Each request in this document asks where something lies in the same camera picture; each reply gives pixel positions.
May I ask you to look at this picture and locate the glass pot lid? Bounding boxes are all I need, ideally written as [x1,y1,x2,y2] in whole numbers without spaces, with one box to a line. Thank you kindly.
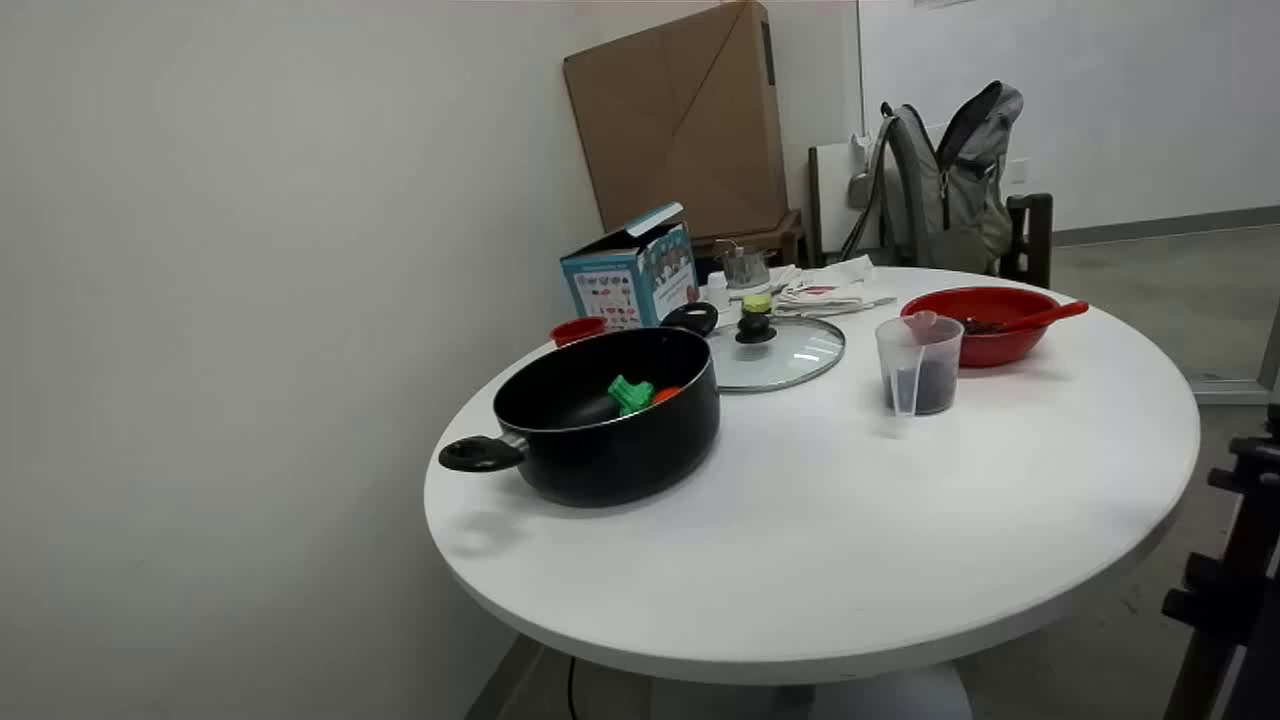
[700,289,850,396]

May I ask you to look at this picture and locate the clear plastic measuring jar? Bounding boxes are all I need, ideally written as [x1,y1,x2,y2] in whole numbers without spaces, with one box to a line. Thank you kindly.
[872,314,967,423]

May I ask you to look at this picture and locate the white crumpled cloth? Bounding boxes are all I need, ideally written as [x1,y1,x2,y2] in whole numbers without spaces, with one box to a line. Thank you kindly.
[764,252,901,321]

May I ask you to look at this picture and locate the green toy block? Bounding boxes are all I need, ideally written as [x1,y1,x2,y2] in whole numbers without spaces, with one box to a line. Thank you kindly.
[602,372,660,415]

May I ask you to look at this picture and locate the large brown cardboard box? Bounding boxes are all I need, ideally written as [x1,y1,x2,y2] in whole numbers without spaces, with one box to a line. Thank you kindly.
[559,0,792,244]

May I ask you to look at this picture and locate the small red cup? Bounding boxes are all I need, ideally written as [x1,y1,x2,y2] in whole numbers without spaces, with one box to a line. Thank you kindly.
[548,314,612,351]

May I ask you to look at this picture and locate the black cooking pot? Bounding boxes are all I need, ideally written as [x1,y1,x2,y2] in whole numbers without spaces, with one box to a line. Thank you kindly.
[437,299,724,511]

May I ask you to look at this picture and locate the white panel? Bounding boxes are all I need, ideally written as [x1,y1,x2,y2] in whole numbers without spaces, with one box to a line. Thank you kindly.
[811,137,891,261]

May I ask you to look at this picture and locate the small glass jar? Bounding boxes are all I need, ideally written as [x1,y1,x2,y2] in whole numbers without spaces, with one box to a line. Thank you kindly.
[719,240,770,293]

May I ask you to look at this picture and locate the orange bowl with handle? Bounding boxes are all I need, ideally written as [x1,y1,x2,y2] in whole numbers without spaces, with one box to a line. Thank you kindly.
[896,285,1092,372]

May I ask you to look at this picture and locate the grey backpack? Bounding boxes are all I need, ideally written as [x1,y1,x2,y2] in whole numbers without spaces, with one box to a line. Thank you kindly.
[842,78,1033,271]

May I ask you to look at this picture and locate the black tripod stand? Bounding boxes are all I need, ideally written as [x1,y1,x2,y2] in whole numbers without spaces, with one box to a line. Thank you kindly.
[1155,396,1280,720]

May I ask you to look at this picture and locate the blue and white carton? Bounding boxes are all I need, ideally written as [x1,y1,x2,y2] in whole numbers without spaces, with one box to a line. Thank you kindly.
[554,201,700,337]

